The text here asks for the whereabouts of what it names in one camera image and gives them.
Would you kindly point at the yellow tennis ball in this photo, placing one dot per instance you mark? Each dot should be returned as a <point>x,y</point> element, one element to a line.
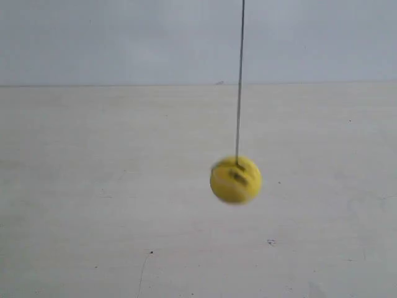
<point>235,183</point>

